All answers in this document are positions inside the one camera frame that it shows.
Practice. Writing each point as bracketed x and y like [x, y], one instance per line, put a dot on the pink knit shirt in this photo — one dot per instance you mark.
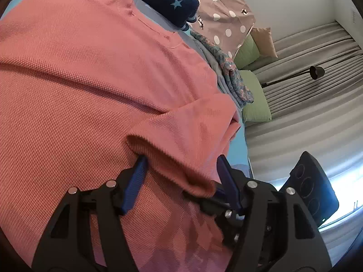
[85, 90]

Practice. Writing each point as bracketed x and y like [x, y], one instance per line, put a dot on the mauve polka dot blanket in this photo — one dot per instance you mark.
[218, 8]

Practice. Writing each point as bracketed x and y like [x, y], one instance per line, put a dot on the grey pleated curtain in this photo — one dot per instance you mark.
[312, 119]

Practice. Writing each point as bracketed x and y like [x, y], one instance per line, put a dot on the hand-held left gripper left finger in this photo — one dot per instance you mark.
[136, 181]

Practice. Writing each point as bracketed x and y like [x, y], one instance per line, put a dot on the beige pillow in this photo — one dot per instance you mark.
[265, 42]

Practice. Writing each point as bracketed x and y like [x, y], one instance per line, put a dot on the black chair with round holes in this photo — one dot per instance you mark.
[309, 175]

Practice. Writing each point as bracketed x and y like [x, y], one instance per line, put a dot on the green pillow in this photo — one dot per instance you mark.
[246, 52]
[255, 102]

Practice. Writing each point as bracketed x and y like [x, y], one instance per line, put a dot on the blue and grey bed sheet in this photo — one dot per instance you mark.
[239, 147]

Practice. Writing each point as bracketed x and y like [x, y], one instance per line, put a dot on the folded grey cloth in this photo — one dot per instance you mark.
[215, 65]

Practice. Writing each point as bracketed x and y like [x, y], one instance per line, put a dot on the folded blue floral cloth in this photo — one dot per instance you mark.
[235, 76]

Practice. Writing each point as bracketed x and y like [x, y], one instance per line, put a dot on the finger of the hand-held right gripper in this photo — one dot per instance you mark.
[209, 204]

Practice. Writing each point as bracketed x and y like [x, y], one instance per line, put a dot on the black lamp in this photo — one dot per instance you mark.
[317, 72]

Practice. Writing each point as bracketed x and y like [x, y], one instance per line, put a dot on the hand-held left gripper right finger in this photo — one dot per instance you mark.
[227, 175]

